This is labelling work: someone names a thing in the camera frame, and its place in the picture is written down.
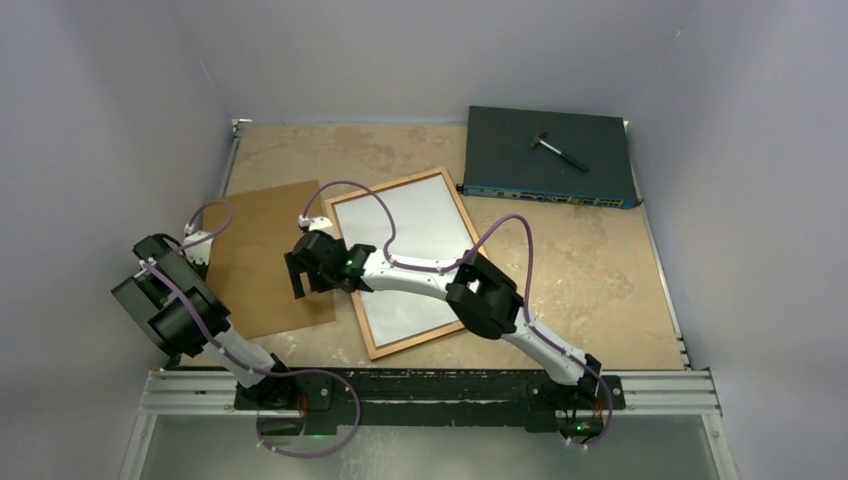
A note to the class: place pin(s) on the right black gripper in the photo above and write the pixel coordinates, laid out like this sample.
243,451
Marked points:
296,269

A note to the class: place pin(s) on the brown backing board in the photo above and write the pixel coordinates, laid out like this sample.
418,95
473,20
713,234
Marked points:
247,269

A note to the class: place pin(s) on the glossy photo print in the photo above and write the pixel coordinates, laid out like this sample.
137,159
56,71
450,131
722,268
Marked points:
411,252

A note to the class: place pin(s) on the orange wooden picture frame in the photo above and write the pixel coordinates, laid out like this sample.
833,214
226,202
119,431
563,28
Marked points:
371,331

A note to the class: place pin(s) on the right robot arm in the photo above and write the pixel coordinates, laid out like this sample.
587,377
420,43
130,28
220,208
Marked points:
484,299

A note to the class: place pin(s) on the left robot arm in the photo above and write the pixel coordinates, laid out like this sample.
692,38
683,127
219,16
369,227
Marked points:
170,302

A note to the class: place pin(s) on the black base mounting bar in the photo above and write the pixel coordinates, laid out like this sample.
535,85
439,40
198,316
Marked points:
527,399

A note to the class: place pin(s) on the small black hammer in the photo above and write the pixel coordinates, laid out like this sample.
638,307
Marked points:
540,140

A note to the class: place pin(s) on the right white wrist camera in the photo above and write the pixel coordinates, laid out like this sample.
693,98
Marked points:
316,224

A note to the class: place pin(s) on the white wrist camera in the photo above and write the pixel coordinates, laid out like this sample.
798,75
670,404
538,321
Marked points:
316,224
196,249

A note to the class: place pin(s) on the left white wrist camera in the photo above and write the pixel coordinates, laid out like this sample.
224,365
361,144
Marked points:
196,249

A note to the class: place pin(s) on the dark network switch box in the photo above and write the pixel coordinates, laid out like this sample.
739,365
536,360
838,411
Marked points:
550,157

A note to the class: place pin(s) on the aluminium rail frame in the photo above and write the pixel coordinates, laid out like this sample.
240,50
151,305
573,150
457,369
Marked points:
596,283

